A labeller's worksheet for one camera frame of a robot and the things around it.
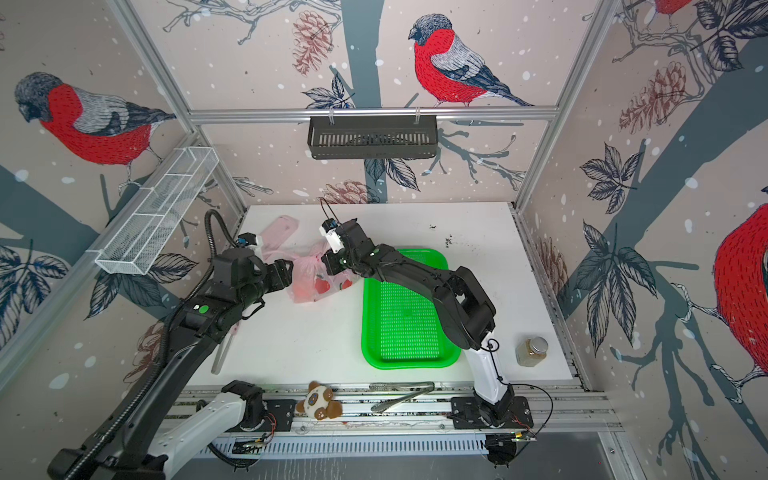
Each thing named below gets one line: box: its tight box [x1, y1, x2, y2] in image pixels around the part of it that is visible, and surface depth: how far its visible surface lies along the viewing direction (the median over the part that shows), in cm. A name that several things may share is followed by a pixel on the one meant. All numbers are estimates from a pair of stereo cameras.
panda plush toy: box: [295, 381, 343, 421], surface depth 75 cm
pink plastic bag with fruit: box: [260, 215, 362, 303], surface depth 91 cm
